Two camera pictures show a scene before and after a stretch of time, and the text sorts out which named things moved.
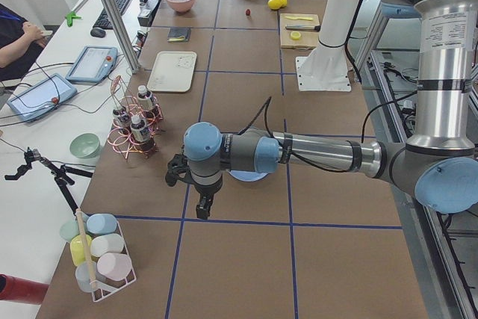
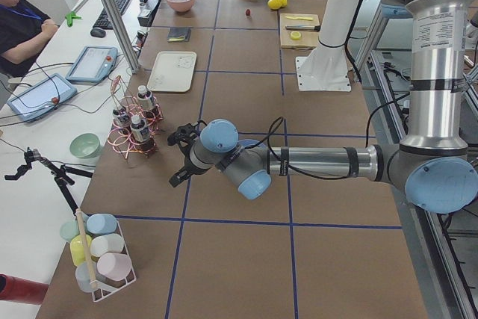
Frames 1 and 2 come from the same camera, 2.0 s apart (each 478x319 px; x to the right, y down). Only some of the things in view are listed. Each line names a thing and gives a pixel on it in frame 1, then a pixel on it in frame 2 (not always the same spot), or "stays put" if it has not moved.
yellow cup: [77, 248] stays put
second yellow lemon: [283, 1] stays put
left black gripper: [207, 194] → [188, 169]
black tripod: [61, 174] stays put
